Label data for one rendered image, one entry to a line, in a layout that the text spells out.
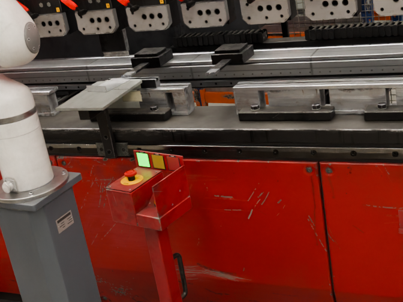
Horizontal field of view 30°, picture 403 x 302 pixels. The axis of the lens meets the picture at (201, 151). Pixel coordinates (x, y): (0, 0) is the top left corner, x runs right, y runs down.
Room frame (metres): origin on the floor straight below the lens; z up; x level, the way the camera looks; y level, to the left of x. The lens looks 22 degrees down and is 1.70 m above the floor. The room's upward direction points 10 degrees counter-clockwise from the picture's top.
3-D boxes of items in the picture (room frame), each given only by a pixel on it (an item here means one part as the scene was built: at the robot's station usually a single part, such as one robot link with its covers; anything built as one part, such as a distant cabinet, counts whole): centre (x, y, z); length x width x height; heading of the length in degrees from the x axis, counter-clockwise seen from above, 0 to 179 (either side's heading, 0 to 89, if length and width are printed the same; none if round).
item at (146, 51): (2.66, 0.15, 1.01); 0.26 x 0.12 x 0.05; 152
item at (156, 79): (2.51, 0.19, 0.99); 0.20 x 0.03 x 0.03; 62
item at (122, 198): (2.13, 0.19, 0.75); 0.20 x 0.16 x 0.18; 51
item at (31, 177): (1.71, 0.43, 1.09); 0.19 x 0.19 x 0.18
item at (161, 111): (2.46, 0.22, 0.89); 0.30 x 0.05 x 0.03; 62
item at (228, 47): (2.51, -0.13, 1.01); 0.26 x 0.12 x 0.05; 152
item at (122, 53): (2.53, 0.23, 1.13); 0.10 x 0.02 x 0.10; 62
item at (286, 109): (2.20, -0.28, 0.89); 0.30 x 0.05 x 0.03; 62
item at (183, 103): (2.51, 0.18, 0.92); 0.39 x 0.06 x 0.10; 62
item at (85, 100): (2.40, 0.30, 1.00); 0.26 x 0.18 x 0.01; 152
